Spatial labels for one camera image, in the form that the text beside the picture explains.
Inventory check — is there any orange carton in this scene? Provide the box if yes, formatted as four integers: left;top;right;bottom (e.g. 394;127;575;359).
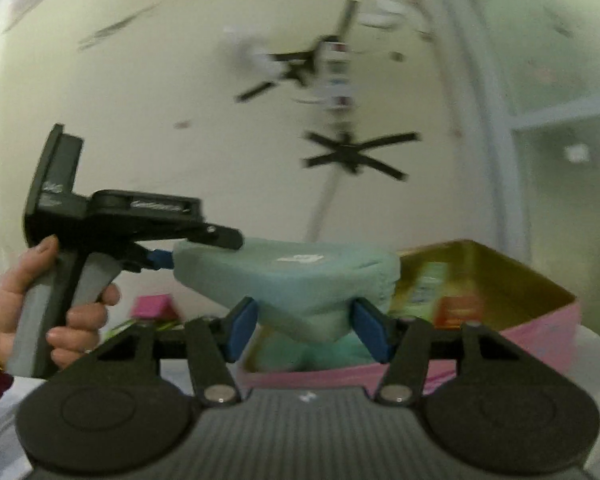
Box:
434;294;483;328

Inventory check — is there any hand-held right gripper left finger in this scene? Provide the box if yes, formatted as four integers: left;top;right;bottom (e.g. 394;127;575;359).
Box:
95;296;259;406

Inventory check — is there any strip of small stickers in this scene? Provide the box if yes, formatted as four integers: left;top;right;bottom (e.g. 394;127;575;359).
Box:
317;40;357;117

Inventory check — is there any light green carton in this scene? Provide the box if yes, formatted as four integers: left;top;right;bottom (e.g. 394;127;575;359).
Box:
392;260;452;322

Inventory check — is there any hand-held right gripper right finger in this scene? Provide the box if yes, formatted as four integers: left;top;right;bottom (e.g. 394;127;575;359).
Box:
350;297;512;406

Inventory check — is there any magenta packet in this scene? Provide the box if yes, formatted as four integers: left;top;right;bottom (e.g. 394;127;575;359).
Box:
131;293;181;322

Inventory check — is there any pink box with gold inside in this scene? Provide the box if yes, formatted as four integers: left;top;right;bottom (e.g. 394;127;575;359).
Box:
237;239;582;393

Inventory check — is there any teal soft pack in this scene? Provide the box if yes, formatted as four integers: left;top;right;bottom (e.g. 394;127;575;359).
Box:
172;237;402;343

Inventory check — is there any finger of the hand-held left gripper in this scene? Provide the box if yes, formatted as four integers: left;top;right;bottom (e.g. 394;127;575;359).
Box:
130;242;177;273
187;224;245;252

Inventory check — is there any white door frame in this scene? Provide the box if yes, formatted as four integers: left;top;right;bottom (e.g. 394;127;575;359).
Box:
400;0;536;256

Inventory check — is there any person's left hand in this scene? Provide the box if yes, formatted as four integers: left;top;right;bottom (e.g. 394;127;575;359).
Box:
0;235;122;372

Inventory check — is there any white cord on wall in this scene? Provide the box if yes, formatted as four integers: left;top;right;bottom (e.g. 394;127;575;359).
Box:
305;172;343;242

